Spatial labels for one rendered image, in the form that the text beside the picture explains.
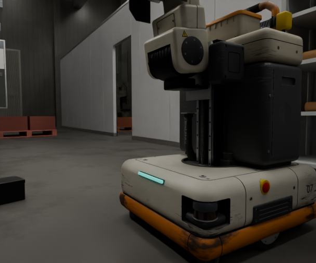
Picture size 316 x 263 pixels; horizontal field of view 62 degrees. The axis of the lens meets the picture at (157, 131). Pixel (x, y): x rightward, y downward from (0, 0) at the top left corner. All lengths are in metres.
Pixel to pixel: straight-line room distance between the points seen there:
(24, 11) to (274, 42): 13.19
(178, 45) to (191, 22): 0.11
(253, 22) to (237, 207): 0.79
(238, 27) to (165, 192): 0.75
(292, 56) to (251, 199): 0.58
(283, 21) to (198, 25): 0.40
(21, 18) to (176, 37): 12.95
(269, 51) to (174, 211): 0.66
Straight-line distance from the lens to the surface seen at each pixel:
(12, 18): 13.74
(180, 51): 0.97
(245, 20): 1.25
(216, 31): 1.32
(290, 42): 1.18
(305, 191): 1.22
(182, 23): 1.02
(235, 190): 0.88
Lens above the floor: 0.49
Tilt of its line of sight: 3 degrees down
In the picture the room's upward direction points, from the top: straight up
